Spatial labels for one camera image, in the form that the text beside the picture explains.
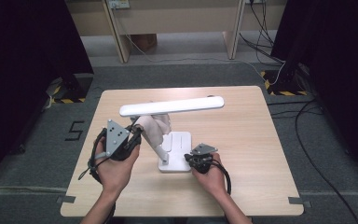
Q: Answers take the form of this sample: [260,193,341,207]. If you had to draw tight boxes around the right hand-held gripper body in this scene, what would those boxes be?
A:
[188,143,219,175]

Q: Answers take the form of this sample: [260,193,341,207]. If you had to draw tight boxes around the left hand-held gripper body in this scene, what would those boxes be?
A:
[97,119,138,161]

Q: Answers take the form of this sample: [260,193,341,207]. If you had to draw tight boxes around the beige cloth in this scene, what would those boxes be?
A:
[135,113,172,149]

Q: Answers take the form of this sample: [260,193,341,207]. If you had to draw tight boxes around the white desk lamp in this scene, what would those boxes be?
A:
[118,95,226,174]

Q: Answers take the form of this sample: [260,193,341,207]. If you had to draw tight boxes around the person's right hand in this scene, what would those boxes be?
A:
[191,152,228,200]

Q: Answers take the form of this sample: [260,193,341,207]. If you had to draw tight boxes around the person's left hand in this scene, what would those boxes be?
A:
[93,138,142,198]

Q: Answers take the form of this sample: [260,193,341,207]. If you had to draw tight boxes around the black stand with striped base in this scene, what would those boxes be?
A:
[47,73,94,105]
[259,0,312,97]

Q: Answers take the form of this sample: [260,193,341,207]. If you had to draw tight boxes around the grey tape piece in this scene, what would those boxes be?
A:
[55,194,76,204]
[288,196,312,209]

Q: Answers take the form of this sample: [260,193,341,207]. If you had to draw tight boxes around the brown cardboard box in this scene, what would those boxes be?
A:
[130,33,158,52]

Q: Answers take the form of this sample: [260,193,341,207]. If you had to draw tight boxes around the beige desk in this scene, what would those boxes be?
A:
[65,0,288,64]

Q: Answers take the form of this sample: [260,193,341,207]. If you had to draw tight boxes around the dark curtain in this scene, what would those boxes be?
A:
[0,0,95,188]
[271,0,358,188]

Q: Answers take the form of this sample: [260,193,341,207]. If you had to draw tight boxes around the white power outlet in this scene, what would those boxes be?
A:
[107,0,131,9]

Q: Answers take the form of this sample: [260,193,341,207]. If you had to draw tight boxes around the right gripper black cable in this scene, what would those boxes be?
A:
[213,161,233,196]

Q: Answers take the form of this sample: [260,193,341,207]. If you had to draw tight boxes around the white floor cable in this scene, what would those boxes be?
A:
[113,7,287,87]

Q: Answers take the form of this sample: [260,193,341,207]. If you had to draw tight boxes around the long black floor cable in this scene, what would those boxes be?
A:
[294,99,358,224]

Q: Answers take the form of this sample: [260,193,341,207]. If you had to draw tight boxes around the black floor cable bundle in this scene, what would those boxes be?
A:
[239,0,286,65]

